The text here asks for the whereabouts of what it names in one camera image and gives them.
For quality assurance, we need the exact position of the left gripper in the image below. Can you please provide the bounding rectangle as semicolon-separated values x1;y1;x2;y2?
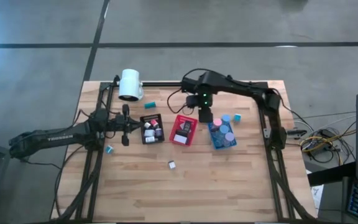
115;104;145;147

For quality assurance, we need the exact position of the blue plastic basket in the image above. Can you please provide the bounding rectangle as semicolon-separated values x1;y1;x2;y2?
207;119;238;151

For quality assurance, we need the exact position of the black plastic basket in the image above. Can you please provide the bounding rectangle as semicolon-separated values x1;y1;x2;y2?
139;113;165;145

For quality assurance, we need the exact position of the red plastic basket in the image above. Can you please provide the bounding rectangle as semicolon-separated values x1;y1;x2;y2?
168;114;199;147

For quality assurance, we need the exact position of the white cylinder lamp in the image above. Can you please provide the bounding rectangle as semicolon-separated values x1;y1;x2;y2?
118;68;144;102

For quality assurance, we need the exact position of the white paper on floor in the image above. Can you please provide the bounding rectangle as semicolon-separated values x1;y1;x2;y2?
310;185;324;208

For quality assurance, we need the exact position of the black desk foot bar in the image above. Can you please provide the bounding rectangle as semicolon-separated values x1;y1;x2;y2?
306;161;357;187

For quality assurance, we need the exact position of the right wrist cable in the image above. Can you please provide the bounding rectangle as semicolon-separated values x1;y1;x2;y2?
167;88;196;115

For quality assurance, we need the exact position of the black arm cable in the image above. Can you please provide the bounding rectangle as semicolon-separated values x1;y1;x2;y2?
53;144;86;218

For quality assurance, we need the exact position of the floor cable bundle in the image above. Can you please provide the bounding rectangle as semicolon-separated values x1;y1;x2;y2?
286;110;358;164

